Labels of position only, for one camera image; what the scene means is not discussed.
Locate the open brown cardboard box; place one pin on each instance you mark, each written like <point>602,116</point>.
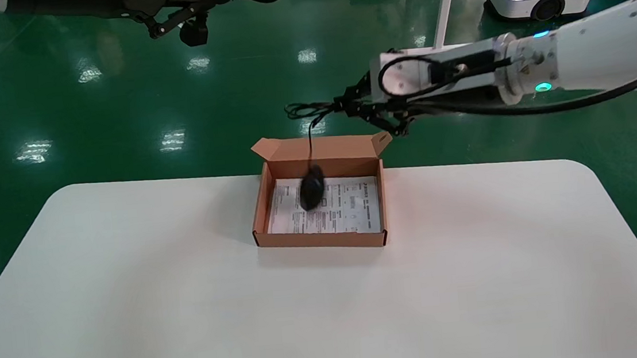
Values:
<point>316,156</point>

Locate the printed white paper sheet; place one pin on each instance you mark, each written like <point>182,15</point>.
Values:
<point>350,208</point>

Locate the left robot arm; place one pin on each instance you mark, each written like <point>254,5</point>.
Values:
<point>55,5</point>

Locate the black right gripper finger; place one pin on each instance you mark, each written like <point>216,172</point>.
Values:
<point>354,96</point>
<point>385,118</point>

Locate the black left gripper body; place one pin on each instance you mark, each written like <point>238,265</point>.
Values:
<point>135,0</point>

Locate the white table leg stand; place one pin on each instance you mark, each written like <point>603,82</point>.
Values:
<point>447,0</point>

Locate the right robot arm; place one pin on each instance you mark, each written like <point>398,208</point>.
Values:
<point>601,44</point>

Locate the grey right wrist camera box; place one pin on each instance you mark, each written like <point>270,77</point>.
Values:
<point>407,76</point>

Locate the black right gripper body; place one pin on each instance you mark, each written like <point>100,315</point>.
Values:
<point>461,102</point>

